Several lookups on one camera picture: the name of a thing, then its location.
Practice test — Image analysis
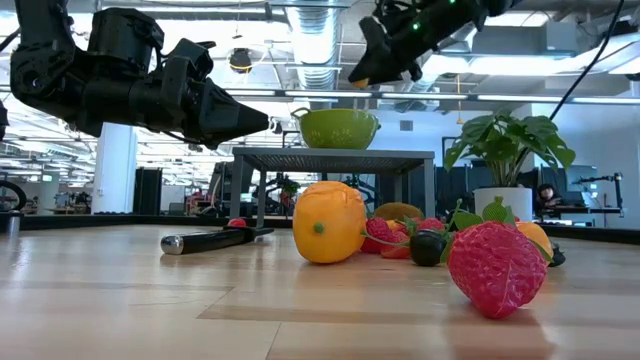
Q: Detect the brown toy kiwi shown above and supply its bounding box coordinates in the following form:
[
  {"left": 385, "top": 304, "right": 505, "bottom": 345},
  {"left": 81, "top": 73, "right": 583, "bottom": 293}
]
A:
[{"left": 373, "top": 201, "right": 426, "bottom": 224}]

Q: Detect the dark background monitor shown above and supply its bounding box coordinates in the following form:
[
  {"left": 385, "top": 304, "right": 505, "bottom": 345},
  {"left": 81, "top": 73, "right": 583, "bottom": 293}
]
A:
[{"left": 207, "top": 160, "right": 255, "bottom": 217}]

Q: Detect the background black machine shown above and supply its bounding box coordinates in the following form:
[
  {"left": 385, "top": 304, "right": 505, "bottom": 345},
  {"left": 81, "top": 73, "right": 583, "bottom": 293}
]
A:
[{"left": 252, "top": 172, "right": 303, "bottom": 219}]

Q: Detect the grey perforated metal shelf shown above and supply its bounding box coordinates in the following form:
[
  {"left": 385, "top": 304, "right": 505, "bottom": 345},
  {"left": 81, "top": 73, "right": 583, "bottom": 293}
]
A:
[{"left": 228, "top": 147, "right": 437, "bottom": 229}]

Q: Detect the silver spiral air duct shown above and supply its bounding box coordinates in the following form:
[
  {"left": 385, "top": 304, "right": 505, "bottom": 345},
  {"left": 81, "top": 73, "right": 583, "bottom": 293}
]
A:
[
  {"left": 397, "top": 0, "right": 507, "bottom": 114},
  {"left": 285, "top": 0, "right": 343, "bottom": 112}
]

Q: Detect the yellow toy squash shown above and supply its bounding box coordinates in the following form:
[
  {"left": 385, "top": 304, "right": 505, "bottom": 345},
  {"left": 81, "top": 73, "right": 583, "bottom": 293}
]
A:
[{"left": 291, "top": 180, "right": 369, "bottom": 265}]

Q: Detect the person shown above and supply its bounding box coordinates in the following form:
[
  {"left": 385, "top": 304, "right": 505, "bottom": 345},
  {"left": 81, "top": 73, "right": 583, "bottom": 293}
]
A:
[{"left": 533, "top": 182, "right": 571, "bottom": 219}]

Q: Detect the dark toy berry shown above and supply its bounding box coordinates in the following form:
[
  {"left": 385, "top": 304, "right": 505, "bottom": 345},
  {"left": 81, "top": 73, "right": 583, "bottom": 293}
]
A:
[
  {"left": 547, "top": 246, "right": 568, "bottom": 269},
  {"left": 409, "top": 228, "right": 449, "bottom": 268}
]

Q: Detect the potted monstera plant white pot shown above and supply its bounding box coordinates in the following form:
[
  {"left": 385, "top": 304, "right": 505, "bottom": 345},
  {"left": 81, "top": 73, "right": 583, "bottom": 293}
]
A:
[{"left": 443, "top": 112, "right": 577, "bottom": 224}]

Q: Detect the black cabinet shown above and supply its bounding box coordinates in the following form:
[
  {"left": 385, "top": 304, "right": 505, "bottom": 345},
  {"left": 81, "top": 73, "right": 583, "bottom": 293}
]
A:
[{"left": 132, "top": 166, "right": 164, "bottom": 217}]

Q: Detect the black kitchen knife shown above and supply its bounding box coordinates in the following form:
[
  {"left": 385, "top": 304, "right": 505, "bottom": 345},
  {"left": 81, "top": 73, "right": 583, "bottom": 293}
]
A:
[{"left": 160, "top": 225, "right": 276, "bottom": 257}]

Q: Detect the silver metal post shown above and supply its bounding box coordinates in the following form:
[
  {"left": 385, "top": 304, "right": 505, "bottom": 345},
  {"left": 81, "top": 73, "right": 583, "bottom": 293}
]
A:
[{"left": 0, "top": 209, "right": 24, "bottom": 236}]

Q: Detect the red toy strawberry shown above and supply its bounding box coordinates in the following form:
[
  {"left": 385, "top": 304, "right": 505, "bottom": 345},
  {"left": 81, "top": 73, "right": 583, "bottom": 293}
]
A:
[
  {"left": 379, "top": 232, "right": 412, "bottom": 261},
  {"left": 359, "top": 216, "right": 396, "bottom": 256},
  {"left": 439, "top": 196, "right": 550, "bottom": 322},
  {"left": 417, "top": 216, "right": 446, "bottom": 233}
]

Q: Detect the white column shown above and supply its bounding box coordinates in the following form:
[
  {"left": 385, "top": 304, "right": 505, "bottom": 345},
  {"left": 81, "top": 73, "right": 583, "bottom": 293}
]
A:
[{"left": 91, "top": 128, "right": 139, "bottom": 216}]

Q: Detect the black wheel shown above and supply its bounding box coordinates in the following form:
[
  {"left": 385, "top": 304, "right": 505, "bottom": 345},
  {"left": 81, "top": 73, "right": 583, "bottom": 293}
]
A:
[{"left": 0, "top": 179, "right": 29, "bottom": 214}]

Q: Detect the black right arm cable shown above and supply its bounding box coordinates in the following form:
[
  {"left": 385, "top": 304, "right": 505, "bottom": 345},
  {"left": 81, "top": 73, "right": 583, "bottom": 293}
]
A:
[{"left": 548, "top": 0, "right": 627, "bottom": 122}]

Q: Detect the yellow hanging cord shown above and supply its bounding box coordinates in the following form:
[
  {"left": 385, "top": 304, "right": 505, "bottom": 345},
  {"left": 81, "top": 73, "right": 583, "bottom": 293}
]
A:
[{"left": 454, "top": 73, "right": 465, "bottom": 126}]

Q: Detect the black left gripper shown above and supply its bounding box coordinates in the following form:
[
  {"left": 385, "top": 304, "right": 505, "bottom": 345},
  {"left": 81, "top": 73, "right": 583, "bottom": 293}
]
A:
[{"left": 149, "top": 38, "right": 271, "bottom": 150}]

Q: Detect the green plastic colander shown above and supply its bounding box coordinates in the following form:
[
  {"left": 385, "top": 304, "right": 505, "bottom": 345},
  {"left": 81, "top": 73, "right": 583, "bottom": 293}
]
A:
[{"left": 291, "top": 107, "right": 383, "bottom": 151}]

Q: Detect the long white light bar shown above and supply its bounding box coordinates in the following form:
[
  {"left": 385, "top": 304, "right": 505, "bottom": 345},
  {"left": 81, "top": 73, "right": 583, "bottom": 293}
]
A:
[{"left": 224, "top": 88, "right": 640, "bottom": 106}]

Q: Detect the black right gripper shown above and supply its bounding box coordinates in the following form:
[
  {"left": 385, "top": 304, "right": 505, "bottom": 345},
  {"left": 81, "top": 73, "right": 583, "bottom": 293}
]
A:
[{"left": 348, "top": 0, "right": 489, "bottom": 85}]

